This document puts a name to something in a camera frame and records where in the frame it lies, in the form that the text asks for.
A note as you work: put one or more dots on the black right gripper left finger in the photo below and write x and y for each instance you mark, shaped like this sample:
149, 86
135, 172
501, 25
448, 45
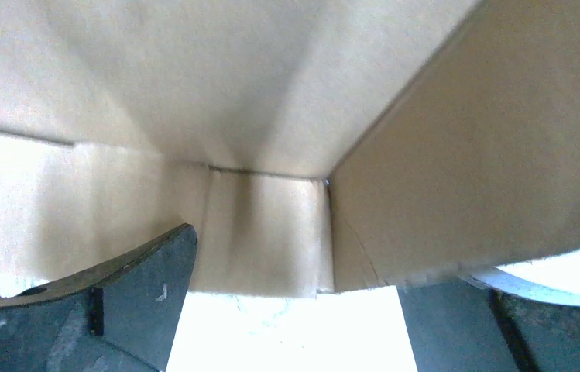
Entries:
120, 315

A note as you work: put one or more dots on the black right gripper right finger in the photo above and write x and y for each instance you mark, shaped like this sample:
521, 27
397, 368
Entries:
491, 321

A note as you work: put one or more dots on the brown cardboard box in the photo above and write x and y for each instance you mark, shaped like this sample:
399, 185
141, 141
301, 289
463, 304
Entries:
314, 145

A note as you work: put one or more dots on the floral patterned table mat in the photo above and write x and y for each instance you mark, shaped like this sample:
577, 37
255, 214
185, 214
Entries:
355, 331

